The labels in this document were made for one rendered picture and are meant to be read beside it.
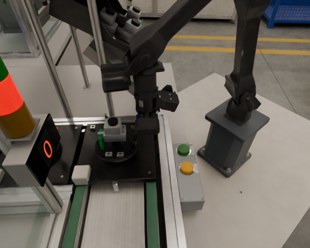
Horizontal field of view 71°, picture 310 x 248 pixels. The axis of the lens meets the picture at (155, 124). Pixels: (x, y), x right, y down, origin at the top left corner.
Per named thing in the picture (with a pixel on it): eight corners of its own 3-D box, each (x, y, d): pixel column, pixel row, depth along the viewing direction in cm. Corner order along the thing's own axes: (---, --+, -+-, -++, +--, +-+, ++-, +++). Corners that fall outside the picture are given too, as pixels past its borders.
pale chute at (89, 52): (147, 85, 94) (155, 79, 92) (142, 104, 85) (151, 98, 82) (94, 37, 82) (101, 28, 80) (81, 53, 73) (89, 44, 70)
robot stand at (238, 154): (251, 157, 82) (270, 118, 68) (228, 178, 76) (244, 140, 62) (220, 135, 90) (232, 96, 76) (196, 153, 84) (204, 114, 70)
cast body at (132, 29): (139, 42, 77) (146, 24, 73) (135, 46, 74) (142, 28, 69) (118, 29, 77) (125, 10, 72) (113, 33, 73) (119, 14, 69)
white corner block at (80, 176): (92, 171, 67) (89, 164, 64) (90, 185, 64) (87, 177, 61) (77, 172, 67) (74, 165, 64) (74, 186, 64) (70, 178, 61)
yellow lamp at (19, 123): (40, 117, 39) (28, 95, 36) (29, 138, 35) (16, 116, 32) (11, 118, 39) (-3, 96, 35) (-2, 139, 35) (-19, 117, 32)
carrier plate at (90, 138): (152, 125, 82) (152, 121, 80) (156, 181, 65) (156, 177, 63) (88, 127, 81) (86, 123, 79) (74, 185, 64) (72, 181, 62)
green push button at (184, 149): (188, 147, 74) (188, 143, 73) (190, 156, 71) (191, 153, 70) (176, 147, 74) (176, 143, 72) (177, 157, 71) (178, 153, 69)
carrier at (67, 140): (84, 127, 81) (75, 101, 72) (69, 186, 64) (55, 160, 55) (17, 130, 80) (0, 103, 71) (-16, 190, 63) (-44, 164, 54)
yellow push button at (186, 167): (191, 164, 69) (192, 160, 68) (194, 175, 66) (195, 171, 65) (179, 165, 69) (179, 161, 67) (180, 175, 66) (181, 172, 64)
